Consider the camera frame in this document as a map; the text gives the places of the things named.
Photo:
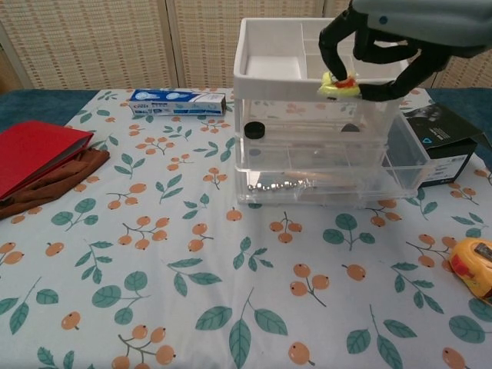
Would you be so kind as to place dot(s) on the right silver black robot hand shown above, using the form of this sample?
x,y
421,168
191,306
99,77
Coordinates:
x,y
423,23

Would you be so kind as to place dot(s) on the clear plastic bag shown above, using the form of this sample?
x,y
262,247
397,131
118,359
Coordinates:
x,y
407,169

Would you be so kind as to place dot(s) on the transparent drawer with white knob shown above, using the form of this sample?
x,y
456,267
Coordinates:
x,y
269,153

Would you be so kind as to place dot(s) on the grey round disc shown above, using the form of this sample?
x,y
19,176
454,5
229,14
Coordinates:
x,y
350,128

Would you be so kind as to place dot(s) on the black cardboard box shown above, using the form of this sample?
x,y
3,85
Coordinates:
x,y
449,153

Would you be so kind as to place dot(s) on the black round cap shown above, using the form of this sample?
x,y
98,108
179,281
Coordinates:
x,y
254,130

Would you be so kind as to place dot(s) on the yellow tape measure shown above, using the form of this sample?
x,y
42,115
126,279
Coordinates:
x,y
471,269

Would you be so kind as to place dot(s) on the blue white toothpaste box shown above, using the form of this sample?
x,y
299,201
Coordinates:
x,y
173,102

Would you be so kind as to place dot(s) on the woven bamboo folding screen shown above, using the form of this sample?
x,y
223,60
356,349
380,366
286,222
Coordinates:
x,y
115,42

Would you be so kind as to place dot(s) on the floral printed tablecloth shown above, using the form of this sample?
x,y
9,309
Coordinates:
x,y
192,250

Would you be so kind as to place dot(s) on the brown cloth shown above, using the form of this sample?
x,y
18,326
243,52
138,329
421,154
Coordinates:
x,y
57,184

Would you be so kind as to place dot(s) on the red spiral notebook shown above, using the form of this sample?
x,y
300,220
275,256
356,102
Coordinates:
x,y
34,150

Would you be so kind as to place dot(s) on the white plastic drawer organizer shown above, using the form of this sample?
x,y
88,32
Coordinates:
x,y
276,86

